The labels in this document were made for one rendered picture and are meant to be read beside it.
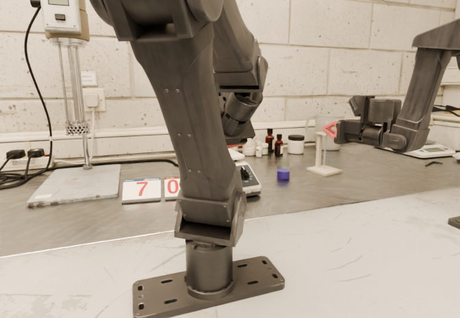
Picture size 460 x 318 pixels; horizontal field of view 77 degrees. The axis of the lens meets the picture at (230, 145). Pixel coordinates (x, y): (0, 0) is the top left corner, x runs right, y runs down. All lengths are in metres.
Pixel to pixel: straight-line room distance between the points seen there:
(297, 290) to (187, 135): 0.27
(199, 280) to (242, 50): 0.30
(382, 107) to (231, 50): 0.52
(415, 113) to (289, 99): 0.71
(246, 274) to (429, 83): 0.57
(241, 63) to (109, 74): 0.84
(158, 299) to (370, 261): 0.33
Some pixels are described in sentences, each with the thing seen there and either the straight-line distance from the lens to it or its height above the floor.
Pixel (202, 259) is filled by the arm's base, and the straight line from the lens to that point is 0.38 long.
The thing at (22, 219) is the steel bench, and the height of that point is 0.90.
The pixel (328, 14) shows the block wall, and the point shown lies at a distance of 1.53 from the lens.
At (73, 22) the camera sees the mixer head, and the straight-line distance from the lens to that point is 0.85.
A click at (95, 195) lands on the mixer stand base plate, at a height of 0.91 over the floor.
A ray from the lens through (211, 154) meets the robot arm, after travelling 0.31.
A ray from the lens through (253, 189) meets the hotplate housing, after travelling 0.74.
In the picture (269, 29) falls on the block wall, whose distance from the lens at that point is 1.36.
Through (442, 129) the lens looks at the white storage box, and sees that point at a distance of 1.59.
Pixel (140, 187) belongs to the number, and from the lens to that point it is 0.77.
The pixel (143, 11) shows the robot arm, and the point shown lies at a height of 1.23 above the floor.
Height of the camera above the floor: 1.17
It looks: 11 degrees down
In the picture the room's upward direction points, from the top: straight up
